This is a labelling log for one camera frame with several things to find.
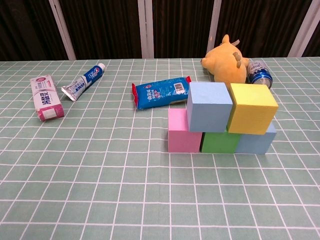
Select blue snack packet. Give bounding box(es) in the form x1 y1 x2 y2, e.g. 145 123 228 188
131 76 192 110

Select pink white toothpaste box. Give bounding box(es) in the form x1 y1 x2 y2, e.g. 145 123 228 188
29 74 65 122

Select light blue foam cube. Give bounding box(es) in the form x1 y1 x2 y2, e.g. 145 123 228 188
234 122 277 155
186 81 234 133

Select yellow foam cube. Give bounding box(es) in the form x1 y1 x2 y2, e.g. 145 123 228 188
226 82 279 136

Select yellow plush toy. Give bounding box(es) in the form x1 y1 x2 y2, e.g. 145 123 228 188
201 34 251 85

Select white frame post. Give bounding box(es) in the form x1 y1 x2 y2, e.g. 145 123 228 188
137 0 155 59
206 0 223 55
48 0 77 61
287 0 320 58

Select blue silver drink can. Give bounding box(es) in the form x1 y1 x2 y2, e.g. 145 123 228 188
246 59 273 90

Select green foam cube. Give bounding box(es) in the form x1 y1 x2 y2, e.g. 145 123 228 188
200 129 242 154

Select blue white toothpaste tube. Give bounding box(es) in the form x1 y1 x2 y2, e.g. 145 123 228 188
61 62 106 102

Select green checkered tablecloth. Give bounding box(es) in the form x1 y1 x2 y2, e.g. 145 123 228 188
0 57 320 240

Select pink foam cube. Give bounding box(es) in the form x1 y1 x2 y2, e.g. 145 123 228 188
167 108 203 153

